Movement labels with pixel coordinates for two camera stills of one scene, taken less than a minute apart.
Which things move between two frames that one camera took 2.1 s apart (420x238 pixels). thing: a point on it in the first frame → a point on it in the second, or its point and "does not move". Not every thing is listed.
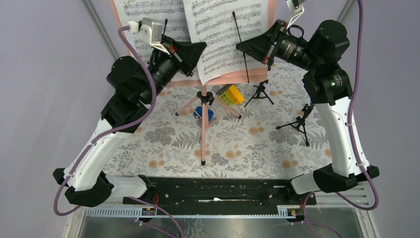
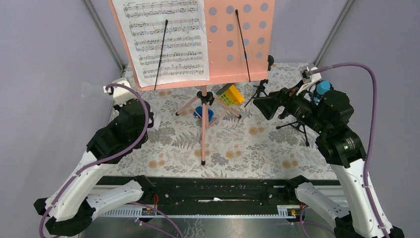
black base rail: [179, 191] does not move
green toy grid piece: [225, 98] does not move
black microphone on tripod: [260, 92] does not move
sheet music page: [223, 25] → [157, 118]
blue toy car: [198, 110] does not move
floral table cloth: [267, 127] does not move
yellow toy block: [236, 96] does not move
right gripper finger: [256, 47] → [269, 106]
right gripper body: [280, 31] → [293, 100]
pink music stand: [124, 32] → [226, 61]
